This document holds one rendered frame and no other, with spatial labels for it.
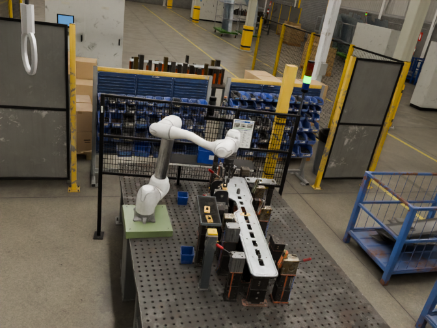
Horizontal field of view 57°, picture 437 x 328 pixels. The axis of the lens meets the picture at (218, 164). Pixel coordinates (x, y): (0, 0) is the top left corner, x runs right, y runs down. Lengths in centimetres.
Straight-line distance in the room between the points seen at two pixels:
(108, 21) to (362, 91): 579
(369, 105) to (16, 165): 474
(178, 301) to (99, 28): 759
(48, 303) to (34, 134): 208
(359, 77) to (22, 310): 480
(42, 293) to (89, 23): 677
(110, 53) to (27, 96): 494
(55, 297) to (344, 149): 437
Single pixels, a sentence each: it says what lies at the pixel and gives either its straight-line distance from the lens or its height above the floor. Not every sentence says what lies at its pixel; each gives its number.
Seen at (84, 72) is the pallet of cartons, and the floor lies 86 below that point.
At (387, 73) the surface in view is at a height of 181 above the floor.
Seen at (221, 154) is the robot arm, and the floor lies 159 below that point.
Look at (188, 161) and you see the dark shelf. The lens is 380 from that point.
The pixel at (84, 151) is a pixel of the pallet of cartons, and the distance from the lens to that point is 606.
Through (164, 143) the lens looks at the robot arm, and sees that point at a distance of 319.
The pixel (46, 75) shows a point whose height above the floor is 143.
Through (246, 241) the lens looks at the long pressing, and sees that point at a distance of 284.
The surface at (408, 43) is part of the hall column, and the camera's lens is 1033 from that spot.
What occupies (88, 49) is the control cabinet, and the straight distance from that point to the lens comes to 962.
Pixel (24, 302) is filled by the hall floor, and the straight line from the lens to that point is 382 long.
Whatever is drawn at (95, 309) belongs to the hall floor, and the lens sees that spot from 368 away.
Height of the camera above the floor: 259
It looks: 24 degrees down
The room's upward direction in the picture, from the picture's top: 9 degrees clockwise
